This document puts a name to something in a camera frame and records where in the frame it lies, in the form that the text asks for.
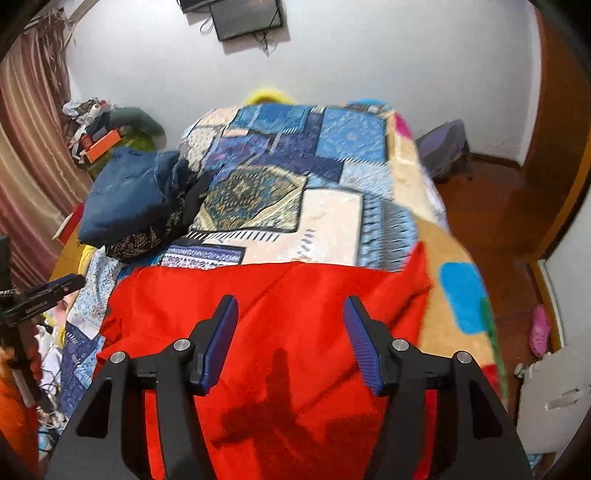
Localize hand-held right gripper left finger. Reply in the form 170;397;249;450
44;294;240;480

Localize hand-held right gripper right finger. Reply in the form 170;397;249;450
342;295;529;480

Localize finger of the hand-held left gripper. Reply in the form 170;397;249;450
0;274;86;326

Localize red zip jacket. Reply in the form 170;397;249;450
99;242;504;480

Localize bamboo lap desk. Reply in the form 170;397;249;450
50;242;86;282

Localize yellow cloth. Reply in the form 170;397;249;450
78;247;103;278

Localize red box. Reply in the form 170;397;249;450
53;203;86;245

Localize striped brown curtain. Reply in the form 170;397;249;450
0;18;93;287

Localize dark patterned cloth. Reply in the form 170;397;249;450
105;173;215;264

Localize orange cloth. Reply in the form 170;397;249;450
0;346;42;474

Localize blue jeans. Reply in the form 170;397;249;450
78;148;192;247

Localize patchwork printed blanket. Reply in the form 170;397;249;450
58;102;509;416

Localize orange box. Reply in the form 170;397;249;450
85;129;123;163

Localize pile of clutter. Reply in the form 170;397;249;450
62;98;125;162

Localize pink clog shoe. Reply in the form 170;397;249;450
529;305;552;358

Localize grey pillow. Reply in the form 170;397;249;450
108;107;168;144

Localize white heart-print wardrobe door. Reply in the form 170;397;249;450
531;235;591;358

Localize grey purple backpack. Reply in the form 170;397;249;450
414;120;472;183

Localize yellow plush object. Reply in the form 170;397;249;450
244;89;296;106

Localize brown wooden door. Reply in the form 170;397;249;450
522;14;591;259

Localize black monitor cable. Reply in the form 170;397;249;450
256;28;279;58

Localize small black wall monitor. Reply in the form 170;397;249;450
210;0;284;42

